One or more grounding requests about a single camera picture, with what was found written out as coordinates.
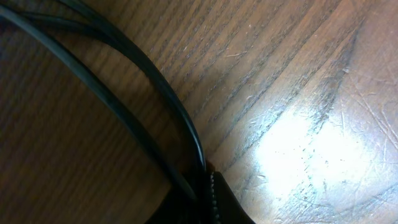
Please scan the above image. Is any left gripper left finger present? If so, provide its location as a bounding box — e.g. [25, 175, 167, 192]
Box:
[145, 174, 211, 224]

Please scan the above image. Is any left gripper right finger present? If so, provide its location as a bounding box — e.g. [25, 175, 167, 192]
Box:
[211, 172, 254, 224]

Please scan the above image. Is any thin black usb cable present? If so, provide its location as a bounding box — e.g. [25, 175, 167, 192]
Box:
[0, 0, 208, 200]

